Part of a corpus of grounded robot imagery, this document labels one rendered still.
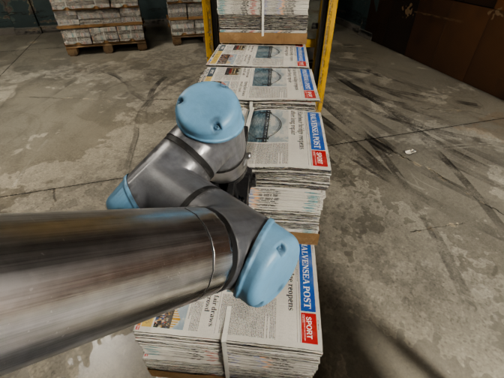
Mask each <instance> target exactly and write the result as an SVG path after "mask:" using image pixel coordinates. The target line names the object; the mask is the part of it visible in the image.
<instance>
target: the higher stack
mask: <svg viewBox="0 0 504 378"><path fill-rule="evenodd" d="M308 7H309V0H217V14H218V16H219V17H218V18H219V28H220V32H244V33H249V32H253V33H262V36H264V33H307V30H308V27H307V25H308ZM221 44H234V45H262V46H289V47H305V44H275V43H221Z"/></svg>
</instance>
